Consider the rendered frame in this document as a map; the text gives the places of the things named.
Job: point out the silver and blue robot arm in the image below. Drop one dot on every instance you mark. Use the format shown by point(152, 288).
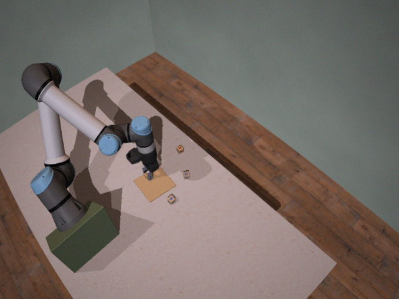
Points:
point(41, 81)

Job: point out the tan flat mat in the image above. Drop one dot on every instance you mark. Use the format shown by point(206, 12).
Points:
point(154, 188)

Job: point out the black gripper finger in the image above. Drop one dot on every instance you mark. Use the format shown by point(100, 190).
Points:
point(149, 175)
point(144, 169)

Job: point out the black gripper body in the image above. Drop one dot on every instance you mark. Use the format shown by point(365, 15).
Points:
point(146, 155)

